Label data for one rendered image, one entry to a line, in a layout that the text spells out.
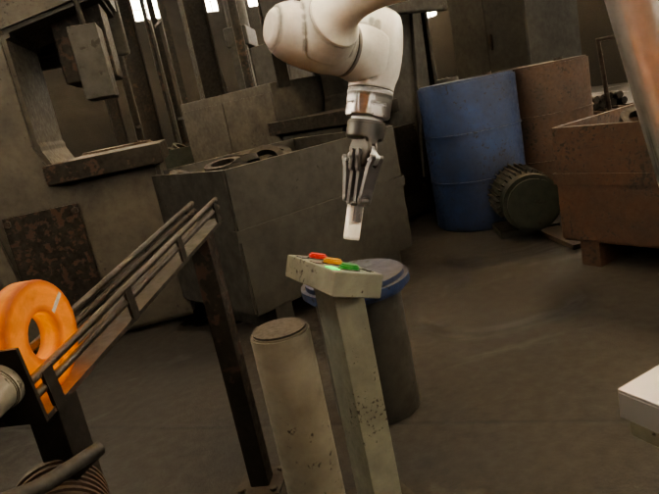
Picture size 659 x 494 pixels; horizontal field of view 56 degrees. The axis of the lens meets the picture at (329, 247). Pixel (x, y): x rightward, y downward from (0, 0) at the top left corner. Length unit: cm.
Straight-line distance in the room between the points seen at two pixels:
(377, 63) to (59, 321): 70
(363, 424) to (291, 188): 150
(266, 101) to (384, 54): 315
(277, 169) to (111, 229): 91
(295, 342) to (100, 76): 191
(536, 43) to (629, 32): 438
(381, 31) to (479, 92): 247
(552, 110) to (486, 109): 49
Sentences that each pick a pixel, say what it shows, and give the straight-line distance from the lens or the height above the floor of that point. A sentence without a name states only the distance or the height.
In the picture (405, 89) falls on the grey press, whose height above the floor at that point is 88.
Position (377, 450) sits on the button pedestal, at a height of 18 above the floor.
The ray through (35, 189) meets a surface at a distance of 315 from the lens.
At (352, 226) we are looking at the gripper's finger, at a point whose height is 68.
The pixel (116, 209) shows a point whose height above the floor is 62.
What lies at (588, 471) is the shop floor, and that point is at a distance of 162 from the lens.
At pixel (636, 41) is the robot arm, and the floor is 93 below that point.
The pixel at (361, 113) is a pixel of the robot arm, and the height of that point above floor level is 90.
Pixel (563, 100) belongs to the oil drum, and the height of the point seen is 65.
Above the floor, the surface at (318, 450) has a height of 27.
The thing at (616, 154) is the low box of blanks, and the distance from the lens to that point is 275.
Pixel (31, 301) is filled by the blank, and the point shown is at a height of 75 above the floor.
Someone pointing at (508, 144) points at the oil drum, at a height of 47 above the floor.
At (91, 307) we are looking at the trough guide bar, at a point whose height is 68.
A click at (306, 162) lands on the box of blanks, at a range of 274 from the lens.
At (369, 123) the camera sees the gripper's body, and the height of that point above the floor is 87.
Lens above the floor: 94
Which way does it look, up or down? 14 degrees down
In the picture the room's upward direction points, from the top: 11 degrees counter-clockwise
